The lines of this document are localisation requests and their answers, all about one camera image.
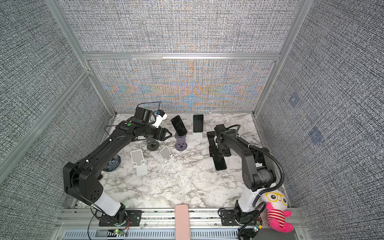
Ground white folding phone stand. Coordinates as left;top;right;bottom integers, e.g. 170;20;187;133
131;150;148;177

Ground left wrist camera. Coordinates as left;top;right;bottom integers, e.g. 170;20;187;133
132;107;168;128

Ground aluminium front rail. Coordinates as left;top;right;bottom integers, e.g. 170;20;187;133
50;208;311;240

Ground pink bar front centre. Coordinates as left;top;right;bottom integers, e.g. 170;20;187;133
175;204;191;240

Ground black round phone stand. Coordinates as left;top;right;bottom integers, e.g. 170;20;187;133
146;137;160;151

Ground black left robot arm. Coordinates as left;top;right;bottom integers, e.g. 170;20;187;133
63;120;173;226

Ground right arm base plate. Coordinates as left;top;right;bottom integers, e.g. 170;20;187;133
218;208;263;235

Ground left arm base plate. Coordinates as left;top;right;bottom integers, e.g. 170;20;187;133
99;210;143;227

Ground purple round phone stand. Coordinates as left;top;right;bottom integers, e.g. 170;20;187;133
175;136;188;152

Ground white front phone stand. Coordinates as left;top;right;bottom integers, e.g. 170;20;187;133
159;146;174;164

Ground white back phone stand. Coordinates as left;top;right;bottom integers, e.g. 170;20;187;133
193;133;203;140

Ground dark flower shaped coaster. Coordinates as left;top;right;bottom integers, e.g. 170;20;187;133
103;155;121;172

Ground black phone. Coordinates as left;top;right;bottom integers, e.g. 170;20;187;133
171;115;188;137
213;156;227;171
209;146;232;158
207;131;217;149
193;115;204;133

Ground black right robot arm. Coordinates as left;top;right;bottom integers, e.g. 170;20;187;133
208;124;280;225

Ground pink plush toy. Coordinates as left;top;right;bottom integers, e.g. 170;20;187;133
261;190;294;233

